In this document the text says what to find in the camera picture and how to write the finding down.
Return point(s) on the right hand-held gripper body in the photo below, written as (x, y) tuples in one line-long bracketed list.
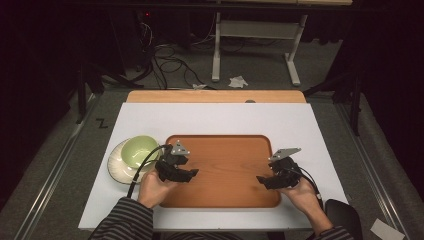
[(283, 168)]

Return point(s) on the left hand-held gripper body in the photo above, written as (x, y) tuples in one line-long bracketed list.
[(171, 160)]

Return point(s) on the green bowl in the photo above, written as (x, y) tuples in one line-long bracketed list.
[(138, 151)]

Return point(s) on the brown wooden tray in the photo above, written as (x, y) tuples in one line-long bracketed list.
[(230, 166)]

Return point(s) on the white ribbed plate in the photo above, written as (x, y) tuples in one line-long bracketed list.
[(118, 168)]

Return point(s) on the person's right hand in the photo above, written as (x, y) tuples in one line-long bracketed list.
[(301, 195)]

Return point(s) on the person's left hand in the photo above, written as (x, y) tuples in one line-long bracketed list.
[(153, 190)]

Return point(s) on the white board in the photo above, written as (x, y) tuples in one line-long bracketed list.
[(216, 120)]

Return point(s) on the black chair seat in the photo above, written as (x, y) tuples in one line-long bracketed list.
[(343, 216)]

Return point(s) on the light wooden table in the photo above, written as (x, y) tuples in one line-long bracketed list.
[(216, 96)]

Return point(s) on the black tape floor mark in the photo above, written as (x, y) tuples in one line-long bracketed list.
[(102, 123)]

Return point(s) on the small crumpled white paper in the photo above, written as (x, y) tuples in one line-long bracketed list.
[(199, 86)]

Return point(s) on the large crumpled white paper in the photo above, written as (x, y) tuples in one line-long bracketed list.
[(238, 82)]

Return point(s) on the black metal stand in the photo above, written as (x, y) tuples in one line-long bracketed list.
[(81, 96), (356, 100)]

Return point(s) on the flat white paper sheet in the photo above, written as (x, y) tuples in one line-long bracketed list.
[(386, 230)]

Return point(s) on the metal floor rail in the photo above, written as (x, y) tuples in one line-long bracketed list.
[(56, 166), (370, 166)]

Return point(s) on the white metal desk frame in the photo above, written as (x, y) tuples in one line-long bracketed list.
[(256, 30)]

